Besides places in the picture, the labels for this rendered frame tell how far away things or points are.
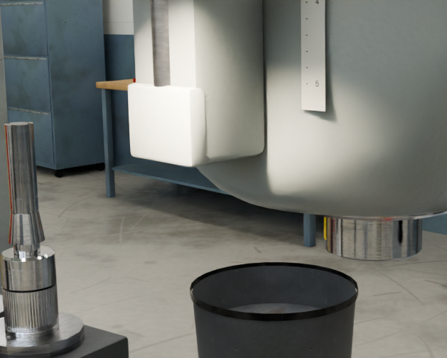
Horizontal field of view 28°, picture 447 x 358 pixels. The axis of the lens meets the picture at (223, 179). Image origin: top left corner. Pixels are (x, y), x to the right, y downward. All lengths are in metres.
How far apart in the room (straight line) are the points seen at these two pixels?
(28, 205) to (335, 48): 0.48
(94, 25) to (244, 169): 7.50
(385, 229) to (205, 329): 2.04
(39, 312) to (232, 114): 0.47
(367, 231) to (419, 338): 3.53
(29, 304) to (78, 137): 7.05
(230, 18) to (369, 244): 0.14
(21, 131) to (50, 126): 6.94
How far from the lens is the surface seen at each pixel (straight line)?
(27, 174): 0.77
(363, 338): 3.92
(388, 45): 0.32
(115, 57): 7.99
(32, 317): 0.79
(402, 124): 0.34
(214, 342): 2.42
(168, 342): 3.89
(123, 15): 7.88
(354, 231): 0.42
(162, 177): 6.36
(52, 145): 7.72
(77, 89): 7.78
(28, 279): 0.77
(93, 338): 0.81
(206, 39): 0.33
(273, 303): 2.77
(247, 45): 0.35
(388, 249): 0.43
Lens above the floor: 1.40
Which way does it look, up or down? 11 degrees down
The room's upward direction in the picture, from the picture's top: 1 degrees counter-clockwise
